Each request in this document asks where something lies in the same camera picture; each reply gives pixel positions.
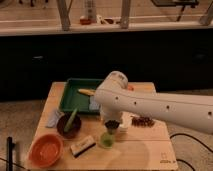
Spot dark metal cup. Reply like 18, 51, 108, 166
105, 120, 120, 134

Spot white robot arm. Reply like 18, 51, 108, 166
94, 71, 213, 134

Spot white cup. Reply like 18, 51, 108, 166
118, 112, 131, 132

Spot green cup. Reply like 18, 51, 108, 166
100, 132, 115, 148

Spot green cucumber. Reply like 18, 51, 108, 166
64, 108, 78, 133

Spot wooden block eraser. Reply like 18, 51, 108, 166
70, 135, 96, 157

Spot green plastic tray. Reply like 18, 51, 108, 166
59, 78, 103, 115

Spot orange fruit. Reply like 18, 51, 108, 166
127, 85, 134, 91

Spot dark brown bowl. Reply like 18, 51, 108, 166
57, 115, 81, 139

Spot grey cloth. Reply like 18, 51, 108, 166
46, 110, 61, 128

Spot orange plastic bowl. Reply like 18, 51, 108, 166
29, 134, 63, 168

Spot red object on shelf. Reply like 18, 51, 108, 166
79, 16, 92, 25

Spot black stand at left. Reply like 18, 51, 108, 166
6, 137, 15, 171

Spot white bottle on shelf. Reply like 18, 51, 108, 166
85, 0, 97, 23

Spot black cable on floor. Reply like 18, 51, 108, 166
169, 132, 213, 171

